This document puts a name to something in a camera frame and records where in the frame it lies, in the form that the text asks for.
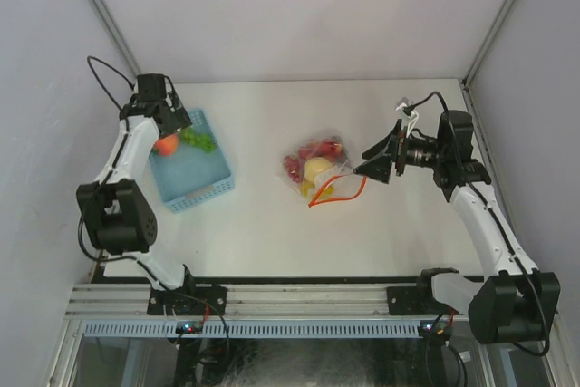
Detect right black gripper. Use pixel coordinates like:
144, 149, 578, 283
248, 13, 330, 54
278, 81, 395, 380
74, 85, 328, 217
354, 119, 446, 183

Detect orange fake peach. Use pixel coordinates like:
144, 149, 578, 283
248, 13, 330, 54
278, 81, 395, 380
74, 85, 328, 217
152, 133, 179, 157

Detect green fake grape bunch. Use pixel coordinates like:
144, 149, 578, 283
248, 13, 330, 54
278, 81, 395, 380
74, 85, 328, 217
179, 128, 218, 153

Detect clear zip top bag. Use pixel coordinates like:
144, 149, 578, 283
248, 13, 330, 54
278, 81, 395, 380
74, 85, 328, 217
278, 129, 367, 208

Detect yellow fake pear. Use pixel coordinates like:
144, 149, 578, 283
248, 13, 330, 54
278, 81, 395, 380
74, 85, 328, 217
304, 157, 334, 183

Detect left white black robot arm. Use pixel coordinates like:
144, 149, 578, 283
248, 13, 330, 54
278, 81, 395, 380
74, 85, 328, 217
76, 73, 198, 314

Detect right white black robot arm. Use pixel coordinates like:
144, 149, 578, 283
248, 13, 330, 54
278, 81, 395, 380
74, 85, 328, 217
354, 110, 561, 347

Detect red fake strawberries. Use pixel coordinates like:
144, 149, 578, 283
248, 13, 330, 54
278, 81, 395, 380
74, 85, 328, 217
309, 137, 347, 162

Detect yellow fake lemon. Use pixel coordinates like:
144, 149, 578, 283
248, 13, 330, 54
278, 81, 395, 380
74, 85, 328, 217
299, 179, 334, 199

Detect red fake grape bunch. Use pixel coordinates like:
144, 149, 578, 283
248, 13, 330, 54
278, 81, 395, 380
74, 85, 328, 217
283, 146, 313, 183

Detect light blue plastic basket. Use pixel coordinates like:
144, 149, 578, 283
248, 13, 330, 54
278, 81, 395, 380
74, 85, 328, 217
150, 109, 235, 212

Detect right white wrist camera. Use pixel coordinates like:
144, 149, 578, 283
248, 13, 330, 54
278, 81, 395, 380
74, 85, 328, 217
396, 97, 420, 135

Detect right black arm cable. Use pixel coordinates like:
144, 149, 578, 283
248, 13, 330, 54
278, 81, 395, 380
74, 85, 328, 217
405, 91, 552, 357

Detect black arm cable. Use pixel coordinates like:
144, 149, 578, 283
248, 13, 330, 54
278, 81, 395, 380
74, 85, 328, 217
405, 91, 552, 357
76, 55, 230, 361

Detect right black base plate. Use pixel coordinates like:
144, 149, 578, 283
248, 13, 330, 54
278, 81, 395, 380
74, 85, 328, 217
386, 286, 451, 315

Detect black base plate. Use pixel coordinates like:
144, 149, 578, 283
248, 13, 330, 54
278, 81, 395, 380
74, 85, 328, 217
147, 285, 227, 316
386, 286, 451, 315

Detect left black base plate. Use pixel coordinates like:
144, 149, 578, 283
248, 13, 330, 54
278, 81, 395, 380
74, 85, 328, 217
147, 285, 227, 316

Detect aluminium front rail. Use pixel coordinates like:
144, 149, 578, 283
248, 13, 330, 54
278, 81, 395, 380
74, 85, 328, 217
65, 276, 558, 320

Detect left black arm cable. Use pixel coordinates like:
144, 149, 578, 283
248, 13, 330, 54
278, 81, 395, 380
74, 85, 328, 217
76, 55, 230, 361

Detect light blue slotted cable duct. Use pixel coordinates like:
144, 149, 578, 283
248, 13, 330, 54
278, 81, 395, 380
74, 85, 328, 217
83, 319, 422, 339

